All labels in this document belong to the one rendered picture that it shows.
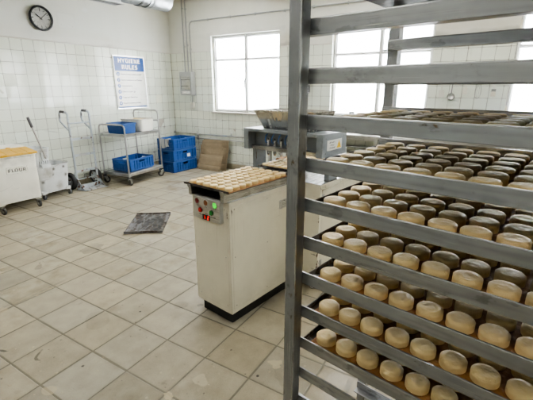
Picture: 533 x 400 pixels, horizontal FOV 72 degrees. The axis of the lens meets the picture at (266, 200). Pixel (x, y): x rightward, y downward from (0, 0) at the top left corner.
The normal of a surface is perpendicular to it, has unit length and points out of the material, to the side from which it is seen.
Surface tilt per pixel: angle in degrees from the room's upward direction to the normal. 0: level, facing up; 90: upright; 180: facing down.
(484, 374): 0
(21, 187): 93
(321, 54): 90
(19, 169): 92
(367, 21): 90
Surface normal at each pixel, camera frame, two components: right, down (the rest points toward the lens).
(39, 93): 0.85, 0.15
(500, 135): -0.66, 0.22
